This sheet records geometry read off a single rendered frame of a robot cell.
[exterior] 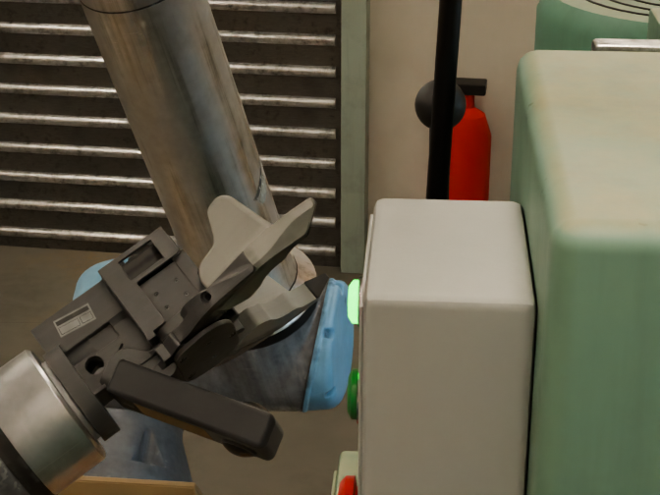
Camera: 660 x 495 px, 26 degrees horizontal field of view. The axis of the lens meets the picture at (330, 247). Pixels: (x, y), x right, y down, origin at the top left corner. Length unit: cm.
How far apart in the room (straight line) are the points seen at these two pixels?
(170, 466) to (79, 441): 68
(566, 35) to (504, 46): 317
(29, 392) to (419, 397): 47
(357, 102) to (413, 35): 24
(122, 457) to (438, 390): 110
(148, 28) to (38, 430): 47
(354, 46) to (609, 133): 340
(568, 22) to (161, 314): 34
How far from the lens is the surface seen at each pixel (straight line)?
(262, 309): 101
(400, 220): 56
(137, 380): 95
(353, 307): 54
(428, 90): 96
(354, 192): 406
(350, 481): 59
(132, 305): 95
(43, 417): 93
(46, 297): 409
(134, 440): 160
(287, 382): 158
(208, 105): 136
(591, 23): 79
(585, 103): 57
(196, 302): 92
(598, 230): 45
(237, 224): 93
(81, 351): 97
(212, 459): 325
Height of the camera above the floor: 169
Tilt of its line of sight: 23 degrees down
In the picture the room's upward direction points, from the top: straight up
